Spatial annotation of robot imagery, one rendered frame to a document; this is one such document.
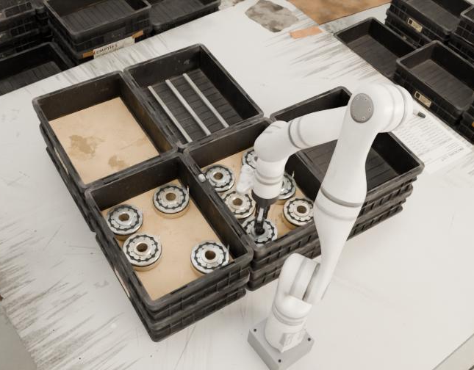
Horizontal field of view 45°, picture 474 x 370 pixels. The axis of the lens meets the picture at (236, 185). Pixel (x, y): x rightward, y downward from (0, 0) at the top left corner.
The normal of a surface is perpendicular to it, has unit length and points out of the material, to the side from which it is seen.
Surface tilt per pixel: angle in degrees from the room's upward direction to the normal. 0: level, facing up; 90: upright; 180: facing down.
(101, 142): 0
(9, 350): 0
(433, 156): 0
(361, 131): 70
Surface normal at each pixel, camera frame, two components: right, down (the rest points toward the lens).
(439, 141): 0.07, -0.62
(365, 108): -0.70, 0.14
